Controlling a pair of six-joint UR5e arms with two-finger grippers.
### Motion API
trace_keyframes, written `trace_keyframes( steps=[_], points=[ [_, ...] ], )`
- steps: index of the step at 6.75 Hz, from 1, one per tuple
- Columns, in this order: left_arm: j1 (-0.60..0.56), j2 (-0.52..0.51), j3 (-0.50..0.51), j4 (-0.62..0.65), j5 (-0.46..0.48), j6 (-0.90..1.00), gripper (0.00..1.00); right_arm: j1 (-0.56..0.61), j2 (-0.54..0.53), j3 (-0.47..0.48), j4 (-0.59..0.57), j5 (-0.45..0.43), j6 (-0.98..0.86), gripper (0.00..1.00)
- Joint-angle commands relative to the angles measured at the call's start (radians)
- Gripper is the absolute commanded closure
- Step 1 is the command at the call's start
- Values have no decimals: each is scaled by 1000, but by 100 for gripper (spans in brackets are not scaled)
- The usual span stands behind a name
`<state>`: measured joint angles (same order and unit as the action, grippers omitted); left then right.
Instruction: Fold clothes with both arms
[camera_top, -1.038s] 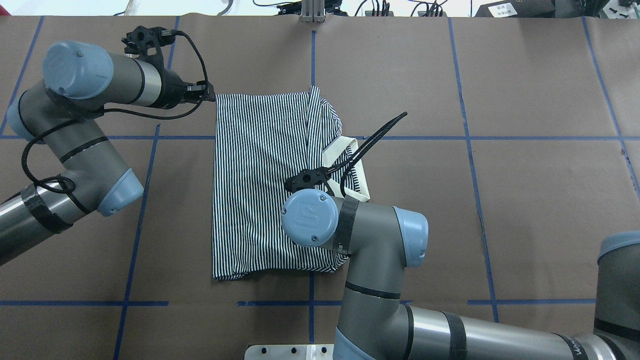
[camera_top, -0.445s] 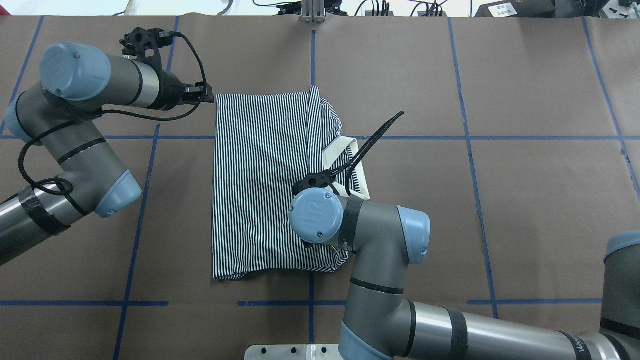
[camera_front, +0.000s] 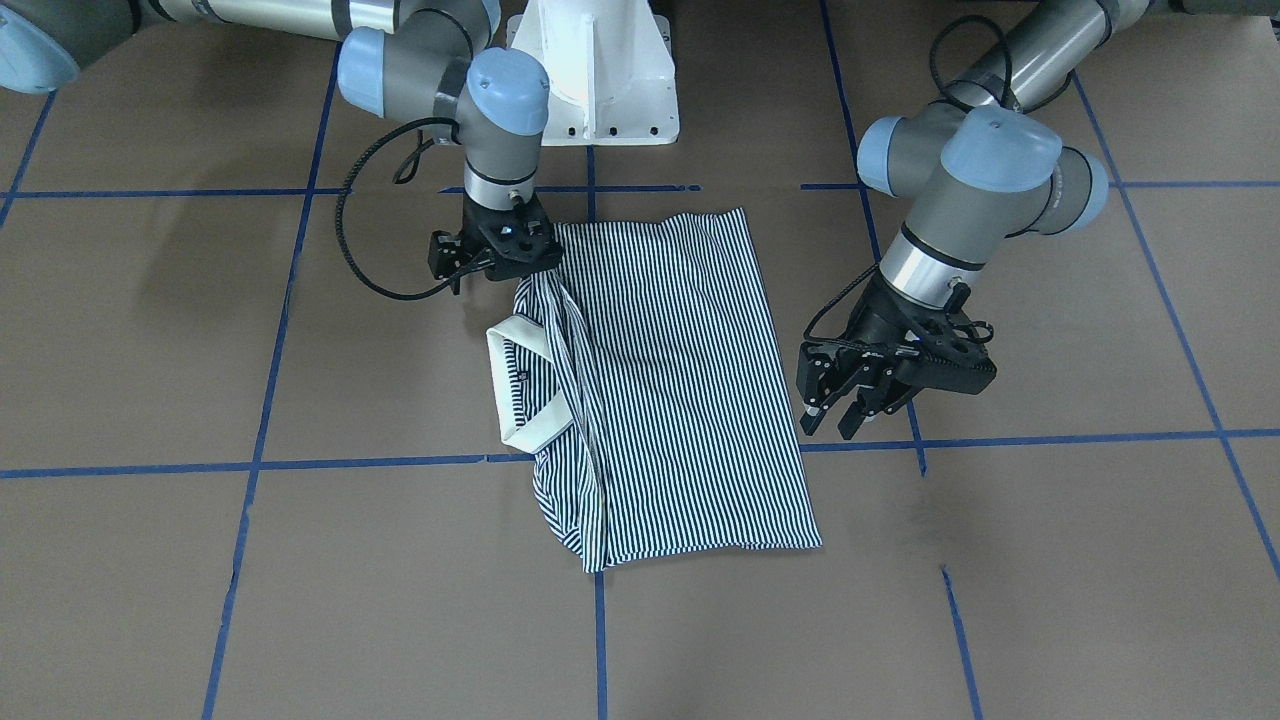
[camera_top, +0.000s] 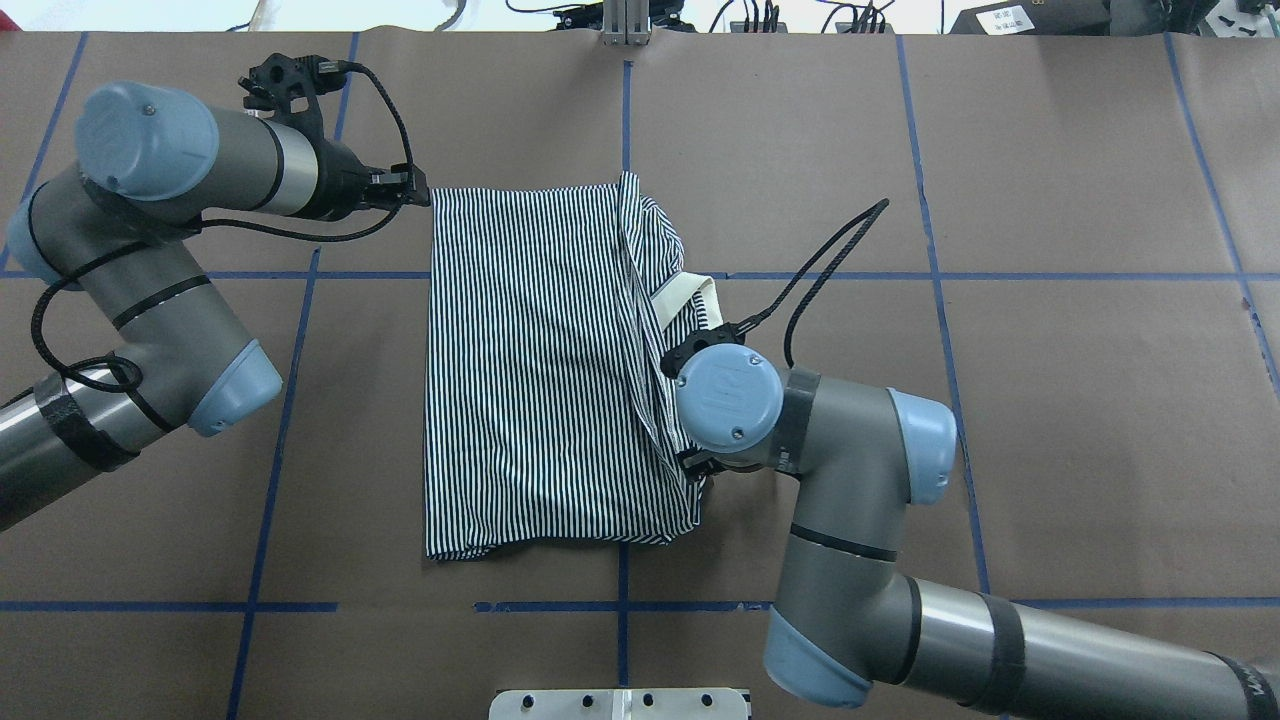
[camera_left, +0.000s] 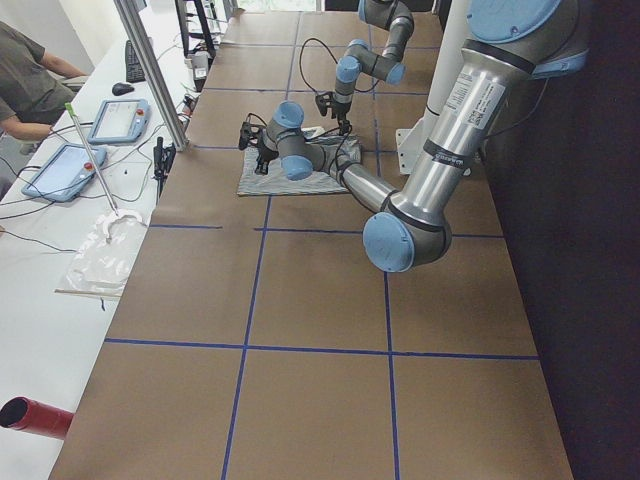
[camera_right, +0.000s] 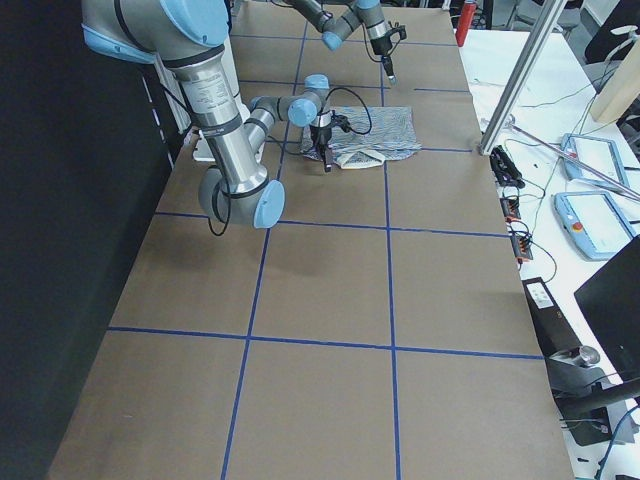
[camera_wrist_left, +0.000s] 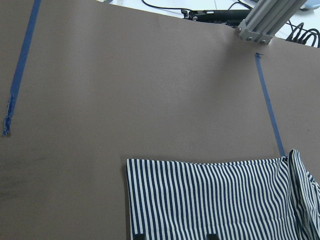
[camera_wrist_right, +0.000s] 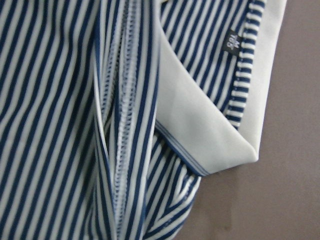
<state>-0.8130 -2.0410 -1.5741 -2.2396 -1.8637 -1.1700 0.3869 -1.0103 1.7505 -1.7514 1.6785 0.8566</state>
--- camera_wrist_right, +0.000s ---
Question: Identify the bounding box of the blue white striped polo shirt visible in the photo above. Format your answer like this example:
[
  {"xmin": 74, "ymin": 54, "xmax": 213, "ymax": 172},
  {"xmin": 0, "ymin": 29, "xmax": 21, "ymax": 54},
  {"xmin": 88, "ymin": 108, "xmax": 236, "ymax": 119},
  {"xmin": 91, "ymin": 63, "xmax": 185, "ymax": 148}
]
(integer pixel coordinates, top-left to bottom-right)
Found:
[{"xmin": 0, "ymin": 0, "xmax": 286, "ymax": 240}]

